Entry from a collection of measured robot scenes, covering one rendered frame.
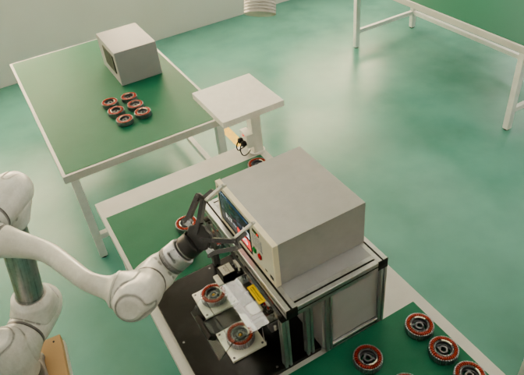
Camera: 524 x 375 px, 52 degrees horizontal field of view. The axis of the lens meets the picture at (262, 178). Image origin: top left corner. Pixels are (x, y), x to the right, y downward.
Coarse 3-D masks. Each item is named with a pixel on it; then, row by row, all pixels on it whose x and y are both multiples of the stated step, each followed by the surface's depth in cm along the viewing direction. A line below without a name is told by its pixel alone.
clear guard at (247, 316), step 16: (224, 288) 199; (240, 288) 199; (208, 304) 194; (224, 304) 194; (240, 304) 193; (256, 304) 192; (272, 304) 192; (208, 320) 191; (224, 320) 188; (240, 320) 187; (256, 320) 187; (272, 320) 186; (224, 336) 184; (240, 336) 182; (224, 352) 182
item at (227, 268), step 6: (222, 264) 228; (228, 264) 228; (222, 270) 226; (228, 270) 225; (234, 270) 225; (216, 276) 229; (222, 276) 223; (228, 276) 224; (234, 276) 226; (216, 282) 227; (222, 282) 226
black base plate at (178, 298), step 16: (208, 272) 245; (176, 288) 240; (192, 288) 239; (160, 304) 234; (176, 304) 233; (192, 304) 232; (176, 320) 226; (192, 320) 225; (176, 336) 220; (192, 336) 219; (272, 336) 216; (192, 352) 213; (208, 352) 213; (256, 352) 211; (272, 352) 210; (304, 352) 209; (192, 368) 208; (208, 368) 207; (224, 368) 207; (240, 368) 206; (256, 368) 206; (272, 368) 205; (288, 368) 206
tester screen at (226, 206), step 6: (222, 198) 209; (222, 204) 213; (228, 204) 205; (222, 210) 216; (228, 210) 208; (234, 210) 201; (234, 216) 204; (240, 216) 197; (234, 222) 208; (240, 222) 200; (246, 222) 193; (240, 228) 203
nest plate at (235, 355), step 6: (258, 336) 215; (258, 342) 213; (264, 342) 213; (234, 348) 212; (246, 348) 211; (252, 348) 211; (258, 348) 211; (228, 354) 210; (234, 354) 210; (240, 354) 210; (246, 354) 209; (234, 360) 208
